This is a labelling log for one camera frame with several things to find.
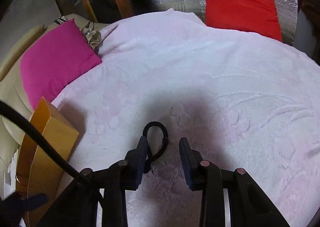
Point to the orange cardboard box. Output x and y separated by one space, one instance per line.
36 172

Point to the magenta pillow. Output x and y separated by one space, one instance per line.
54 61

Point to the patterned cloth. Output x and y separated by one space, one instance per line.
92 36

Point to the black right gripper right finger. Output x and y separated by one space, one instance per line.
199 173

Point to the pink white blanket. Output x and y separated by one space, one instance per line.
241 100

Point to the beige leather headboard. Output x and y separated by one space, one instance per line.
82 98

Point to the red pillow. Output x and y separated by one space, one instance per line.
259 16

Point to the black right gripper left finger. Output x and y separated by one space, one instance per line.
127 174

